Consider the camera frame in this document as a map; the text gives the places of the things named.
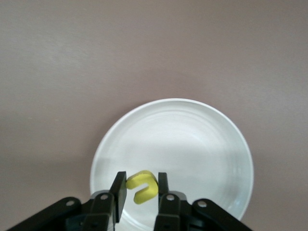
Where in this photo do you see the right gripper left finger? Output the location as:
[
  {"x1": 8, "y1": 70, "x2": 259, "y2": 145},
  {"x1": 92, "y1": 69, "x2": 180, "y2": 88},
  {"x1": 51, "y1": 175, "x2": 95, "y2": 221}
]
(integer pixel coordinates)
[{"x1": 7, "y1": 171, "x2": 128, "y2": 231}]

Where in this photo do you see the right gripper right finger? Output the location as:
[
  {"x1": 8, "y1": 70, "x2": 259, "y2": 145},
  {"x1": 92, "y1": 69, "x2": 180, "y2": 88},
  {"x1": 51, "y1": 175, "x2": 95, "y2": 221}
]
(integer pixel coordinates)
[{"x1": 154, "y1": 172, "x2": 253, "y2": 231}]

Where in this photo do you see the yellow foam letter u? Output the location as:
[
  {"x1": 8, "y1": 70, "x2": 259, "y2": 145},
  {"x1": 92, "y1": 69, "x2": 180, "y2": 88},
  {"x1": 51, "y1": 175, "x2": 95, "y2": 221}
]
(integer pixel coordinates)
[{"x1": 126, "y1": 170, "x2": 159, "y2": 205}]

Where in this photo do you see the beige round plate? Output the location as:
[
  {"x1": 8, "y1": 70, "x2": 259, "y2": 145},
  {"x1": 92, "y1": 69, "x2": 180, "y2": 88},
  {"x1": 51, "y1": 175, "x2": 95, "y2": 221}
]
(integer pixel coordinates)
[{"x1": 90, "y1": 98, "x2": 255, "y2": 231}]

